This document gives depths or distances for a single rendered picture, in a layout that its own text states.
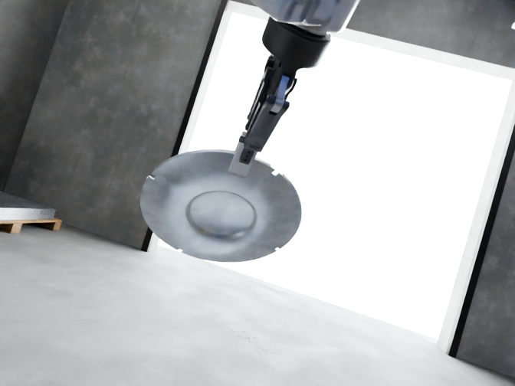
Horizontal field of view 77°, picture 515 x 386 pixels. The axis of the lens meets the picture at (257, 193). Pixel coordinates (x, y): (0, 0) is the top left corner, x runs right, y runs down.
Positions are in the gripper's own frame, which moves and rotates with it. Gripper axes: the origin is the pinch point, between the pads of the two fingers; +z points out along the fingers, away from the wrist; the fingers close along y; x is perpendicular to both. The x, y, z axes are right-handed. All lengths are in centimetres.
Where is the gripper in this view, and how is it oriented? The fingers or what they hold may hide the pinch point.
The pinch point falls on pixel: (244, 155)
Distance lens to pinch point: 50.2
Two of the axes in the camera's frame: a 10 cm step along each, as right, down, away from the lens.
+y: 0.4, -7.0, 7.1
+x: -9.3, -2.8, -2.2
